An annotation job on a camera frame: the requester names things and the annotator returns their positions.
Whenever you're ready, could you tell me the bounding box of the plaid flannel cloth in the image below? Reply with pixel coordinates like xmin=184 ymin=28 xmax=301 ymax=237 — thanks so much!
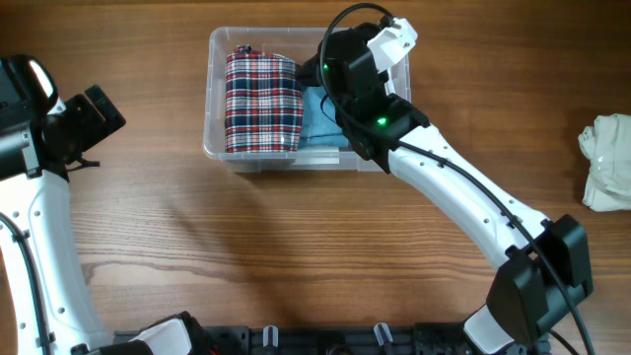
xmin=225 ymin=45 xmax=304 ymax=153

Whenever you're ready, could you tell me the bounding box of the cream cloth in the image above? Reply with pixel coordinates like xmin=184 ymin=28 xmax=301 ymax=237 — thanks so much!
xmin=578 ymin=113 xmax=630 ymax=212

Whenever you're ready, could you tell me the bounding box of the black cloth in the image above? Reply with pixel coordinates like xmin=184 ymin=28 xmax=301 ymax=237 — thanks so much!
xmin=296 ymin=54 xmax=322 ymax=88

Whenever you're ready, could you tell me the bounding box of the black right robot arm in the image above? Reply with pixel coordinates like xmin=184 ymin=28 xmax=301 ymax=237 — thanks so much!
xmin=315 ymin=17 xmax=593 ymax=354

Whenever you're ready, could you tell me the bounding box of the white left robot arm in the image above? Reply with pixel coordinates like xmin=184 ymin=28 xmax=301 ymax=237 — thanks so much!
xmin=1 ymin=54 xmax=194 ymax=354

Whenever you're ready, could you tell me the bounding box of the clear plastic storage box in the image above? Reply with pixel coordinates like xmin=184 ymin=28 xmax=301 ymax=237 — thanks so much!
xmin=203 ymin=27 xmax=381 ymax=173

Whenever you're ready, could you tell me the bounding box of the folded blue cloth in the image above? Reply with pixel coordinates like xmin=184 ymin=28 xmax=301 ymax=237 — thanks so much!
xmin=299 ymin=87 xmax=349 ymax=149

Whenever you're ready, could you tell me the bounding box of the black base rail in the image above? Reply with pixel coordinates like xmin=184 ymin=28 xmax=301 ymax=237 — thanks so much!
xmin=112 ymin=322 xmax=551 ymax=355

